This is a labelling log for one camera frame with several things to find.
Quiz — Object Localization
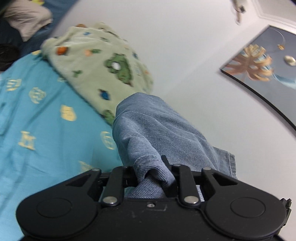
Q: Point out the blue denim jeans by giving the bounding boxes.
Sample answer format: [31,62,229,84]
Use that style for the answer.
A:
[112,93,236,199]

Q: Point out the teal patterned bed sheet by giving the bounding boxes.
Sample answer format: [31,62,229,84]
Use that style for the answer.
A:
[1,51,122,240]

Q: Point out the green dinosaur fleece blanket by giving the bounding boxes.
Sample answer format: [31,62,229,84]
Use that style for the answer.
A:
[41,23,154,125]

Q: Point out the framed palm picture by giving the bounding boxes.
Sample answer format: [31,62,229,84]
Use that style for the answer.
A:
[220,26,295,128]

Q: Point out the black trash bin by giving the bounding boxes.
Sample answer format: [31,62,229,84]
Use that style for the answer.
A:
[0,44,21,71]

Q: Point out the blue cushioned sofa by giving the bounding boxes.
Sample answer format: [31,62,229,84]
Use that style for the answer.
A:
[21,0,77,57]

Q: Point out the beige cloth on sofa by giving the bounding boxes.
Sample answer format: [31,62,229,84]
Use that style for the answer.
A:
[4,1,53,42]

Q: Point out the yellow toy on sofa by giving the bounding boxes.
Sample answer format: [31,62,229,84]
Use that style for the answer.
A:
[31,0,45,6]

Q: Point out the white ceiling fixture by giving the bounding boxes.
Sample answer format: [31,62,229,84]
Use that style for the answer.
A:
[231,0,246,25]

